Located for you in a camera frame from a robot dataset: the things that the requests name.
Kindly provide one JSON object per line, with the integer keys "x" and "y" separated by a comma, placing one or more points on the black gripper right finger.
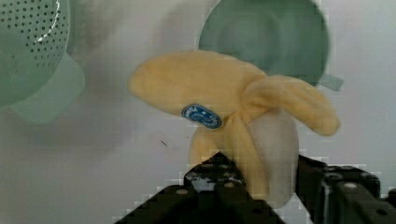
{"x": 342, "y": 194}

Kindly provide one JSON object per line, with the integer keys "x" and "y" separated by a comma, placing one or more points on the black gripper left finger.
{"x": 213, "y": 192}

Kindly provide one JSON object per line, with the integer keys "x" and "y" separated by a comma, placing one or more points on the yellow plush peeled banana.
{"x": 240, "y": 111}

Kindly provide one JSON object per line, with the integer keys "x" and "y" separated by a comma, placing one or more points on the green mug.
{"x": 281, "y": 37}

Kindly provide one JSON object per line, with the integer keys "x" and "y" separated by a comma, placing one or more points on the green perforated colander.
{"x": 38, "y": 78}

